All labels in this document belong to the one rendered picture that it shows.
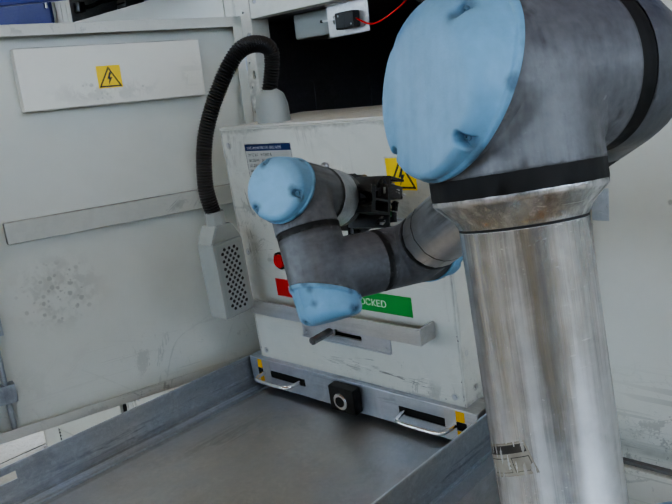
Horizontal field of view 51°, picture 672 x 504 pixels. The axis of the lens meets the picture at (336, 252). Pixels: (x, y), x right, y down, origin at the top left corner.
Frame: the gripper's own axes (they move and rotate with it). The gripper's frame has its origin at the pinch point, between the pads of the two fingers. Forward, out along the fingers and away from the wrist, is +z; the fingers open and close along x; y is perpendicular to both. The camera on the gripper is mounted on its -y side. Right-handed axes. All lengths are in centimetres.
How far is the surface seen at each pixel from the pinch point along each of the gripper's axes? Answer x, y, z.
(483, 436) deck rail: -35.3, 14.5, 8.0
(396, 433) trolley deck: -37.9, -1.9, 12.5
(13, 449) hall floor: -96, -227, 115
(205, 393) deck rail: -35, -42, 11
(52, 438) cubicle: -76, -167, 83
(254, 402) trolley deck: -37, -34, 17
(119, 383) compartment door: -34, -61, 7
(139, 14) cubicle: 50, -75, 26
